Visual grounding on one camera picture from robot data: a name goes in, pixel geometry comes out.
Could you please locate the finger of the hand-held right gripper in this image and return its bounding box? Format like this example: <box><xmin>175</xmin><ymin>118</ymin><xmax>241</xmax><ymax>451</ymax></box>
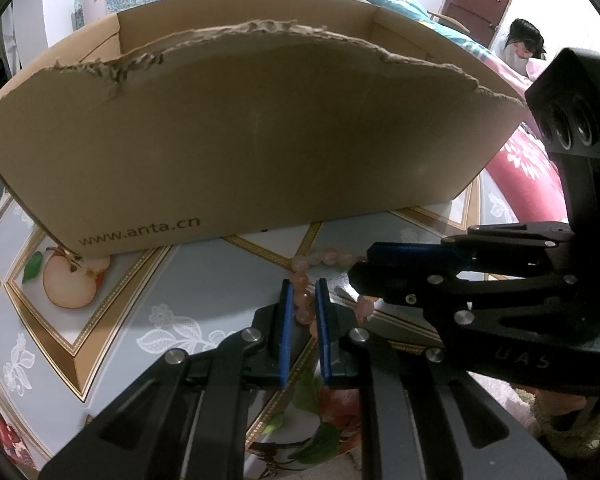
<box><xmin>365</xmin><ymin>220</ymin><xmax>576</xmax><ymax>274</ymax></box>
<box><xmin>347</xmin><ymin>261</ymin><xmax>579</xmax><ymax>342</ymax></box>

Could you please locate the person's right forearm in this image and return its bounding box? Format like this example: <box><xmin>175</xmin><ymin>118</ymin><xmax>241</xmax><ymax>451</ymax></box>
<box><xmin>532</xmin><ymin>395</ymin><xmax>600</xmax><ymax>461</ymax></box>

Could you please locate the white fleece garment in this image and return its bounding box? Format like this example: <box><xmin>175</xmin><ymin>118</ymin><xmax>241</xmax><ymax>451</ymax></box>
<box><xmin>472</xmin><ymin>367</ymin><xmax>538</xmax><ymax>428</ymax></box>

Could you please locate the pink floral blanket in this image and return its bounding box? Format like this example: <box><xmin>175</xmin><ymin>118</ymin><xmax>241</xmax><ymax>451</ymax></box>
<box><xmin>430</xmin><ymin>25</ymin><xmax>576</xmax><ymax>226</ymax></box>

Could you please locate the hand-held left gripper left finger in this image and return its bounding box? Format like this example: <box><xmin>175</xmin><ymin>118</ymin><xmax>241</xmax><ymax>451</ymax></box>
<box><xmin>39</xmin><ymin>279</ymin><xmax>295</xmax><ymax>480</ymax></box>

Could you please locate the teal pillow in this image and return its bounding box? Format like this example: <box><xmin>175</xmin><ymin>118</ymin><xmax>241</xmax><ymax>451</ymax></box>
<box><xmin>359</xmin><ymin>0</ymin><xmax>431</xmax><ymax>18</ymax></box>

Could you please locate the torn cardboard box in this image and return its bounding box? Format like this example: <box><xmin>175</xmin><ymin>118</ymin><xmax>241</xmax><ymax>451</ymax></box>
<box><xmin>0</xmin><ymin>0</ymin><xmax>528</xmax><ymax>258</ymax></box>

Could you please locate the pink bead bracelet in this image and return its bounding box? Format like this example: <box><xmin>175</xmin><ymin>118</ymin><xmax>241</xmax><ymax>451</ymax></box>
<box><xmin>291</xmin><ymin>246</ymin><xmax>381</xmax><ymax>341</ymax></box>

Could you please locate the person's right hand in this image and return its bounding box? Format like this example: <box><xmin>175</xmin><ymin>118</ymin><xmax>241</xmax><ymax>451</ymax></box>
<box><xmin>515</xmin><ymin>384</ymin><xmax>600</xmax><ymax>418</ymax></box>

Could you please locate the wooden chair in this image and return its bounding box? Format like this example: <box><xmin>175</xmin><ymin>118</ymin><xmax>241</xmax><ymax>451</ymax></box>
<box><xmin>427</xmin><ymin>9</ymin><xmax>468</xmax><ymax>31</ymax></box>

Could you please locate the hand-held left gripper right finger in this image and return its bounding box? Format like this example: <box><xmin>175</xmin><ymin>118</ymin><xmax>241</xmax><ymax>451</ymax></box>
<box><xmin>315</xmin><ymin>277</ymin><xmax>566</xmax><ymax>480</ymax></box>

